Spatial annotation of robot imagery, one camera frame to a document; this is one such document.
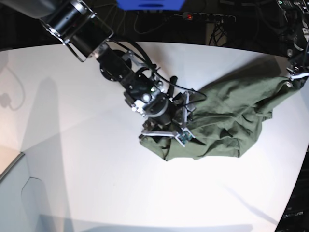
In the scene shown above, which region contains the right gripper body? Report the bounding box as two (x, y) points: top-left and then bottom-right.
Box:
(138, 92), (196, 140)

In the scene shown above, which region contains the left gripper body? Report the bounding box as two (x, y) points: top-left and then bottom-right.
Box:
(286, 65), (309, 89)

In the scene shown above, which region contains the green t-shirt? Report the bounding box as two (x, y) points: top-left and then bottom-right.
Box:
(140, 75), (307, 161)

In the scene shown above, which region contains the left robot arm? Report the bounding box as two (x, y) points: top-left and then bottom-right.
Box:
(276, 0), (309, 89)

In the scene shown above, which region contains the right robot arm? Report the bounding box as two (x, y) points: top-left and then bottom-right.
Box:
(7, 0), (194, 145)

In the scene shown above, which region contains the white power strip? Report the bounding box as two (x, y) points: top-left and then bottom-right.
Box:
(182, 12), (237, 24)

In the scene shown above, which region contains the blue plastic bin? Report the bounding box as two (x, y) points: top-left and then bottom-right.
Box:
(116, 0), (185, 11)

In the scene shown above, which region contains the grey cardboard box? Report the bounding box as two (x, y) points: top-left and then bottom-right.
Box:
(0, 153), (74, 232)

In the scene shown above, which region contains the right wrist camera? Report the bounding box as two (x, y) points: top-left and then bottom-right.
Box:
(175, 128), (195, 147)

